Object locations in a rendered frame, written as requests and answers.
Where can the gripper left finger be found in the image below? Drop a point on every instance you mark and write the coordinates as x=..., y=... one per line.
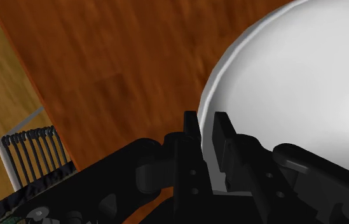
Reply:
x=186, y=161

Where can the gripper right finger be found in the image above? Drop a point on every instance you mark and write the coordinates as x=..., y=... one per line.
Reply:
x=245, y=161

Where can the white bowl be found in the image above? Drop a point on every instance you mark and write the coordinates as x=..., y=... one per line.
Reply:
x=292, y=80

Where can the brown wooden table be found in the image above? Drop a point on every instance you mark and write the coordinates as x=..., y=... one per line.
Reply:
x=115, y=62

